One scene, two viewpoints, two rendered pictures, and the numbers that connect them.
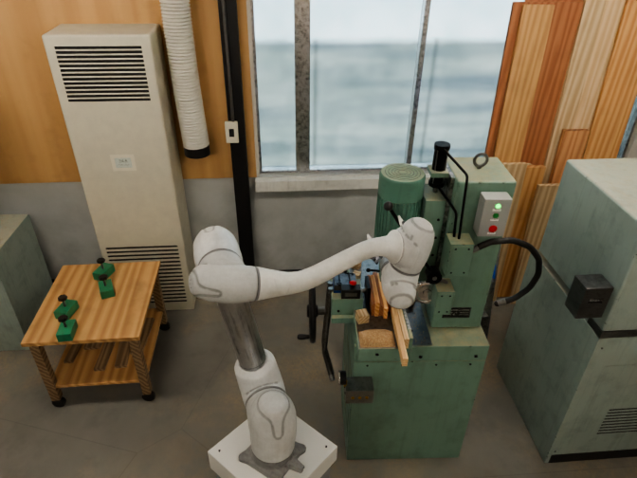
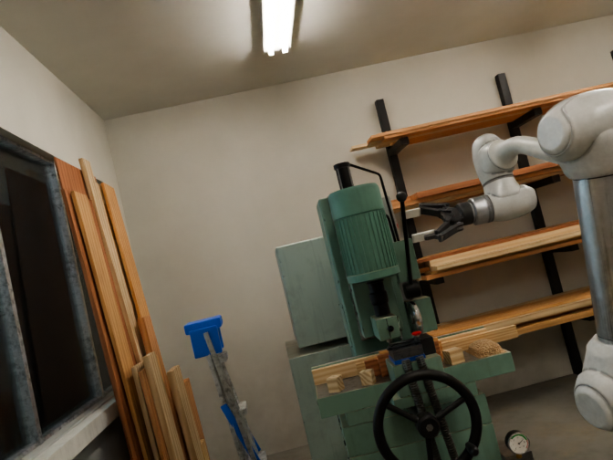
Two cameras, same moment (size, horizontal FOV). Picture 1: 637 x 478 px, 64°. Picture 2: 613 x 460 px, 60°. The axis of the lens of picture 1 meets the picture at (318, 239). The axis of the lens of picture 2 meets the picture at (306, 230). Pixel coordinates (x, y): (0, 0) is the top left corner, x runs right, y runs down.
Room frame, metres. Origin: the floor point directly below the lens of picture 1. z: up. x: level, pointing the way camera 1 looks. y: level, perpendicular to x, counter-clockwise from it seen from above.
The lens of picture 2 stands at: (1.91, 1.46, 1.30)
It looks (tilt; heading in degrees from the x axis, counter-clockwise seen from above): 4 degrees up; 271
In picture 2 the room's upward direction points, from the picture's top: 13 degrees counter-clockwise
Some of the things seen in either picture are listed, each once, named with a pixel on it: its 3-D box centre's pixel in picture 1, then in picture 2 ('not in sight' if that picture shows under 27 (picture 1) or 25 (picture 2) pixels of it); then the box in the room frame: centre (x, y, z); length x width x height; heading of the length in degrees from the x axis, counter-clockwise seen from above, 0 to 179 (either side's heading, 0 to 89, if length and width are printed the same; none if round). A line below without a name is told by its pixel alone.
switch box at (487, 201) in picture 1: (492, 214); (385, 218); (1.62, -0.64, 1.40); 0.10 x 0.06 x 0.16; 92
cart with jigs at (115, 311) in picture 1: (105, 325); not in sight; (2.12, 1.21, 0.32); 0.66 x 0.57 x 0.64; 6
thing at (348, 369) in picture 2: (394, 294); (400, 356); (1.72, -0.34, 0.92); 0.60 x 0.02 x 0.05; 2
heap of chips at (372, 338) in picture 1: (376, 336); (483, 345); (1.47, -0.24, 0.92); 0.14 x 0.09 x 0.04; 92
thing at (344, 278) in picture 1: (346, 284); (410, 347); (1.70, -0.12, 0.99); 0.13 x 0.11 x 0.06; 2
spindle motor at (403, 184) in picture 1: (398, 207); (363, 234); (1.74, -0.32, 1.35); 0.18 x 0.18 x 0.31
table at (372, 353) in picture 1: (364, 303); (412, 381); (1.71, -0.21, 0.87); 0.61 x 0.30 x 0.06; 2
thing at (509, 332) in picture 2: (393, 313); (437, 350); (1.60, -0.32, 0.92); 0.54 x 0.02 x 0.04; 2
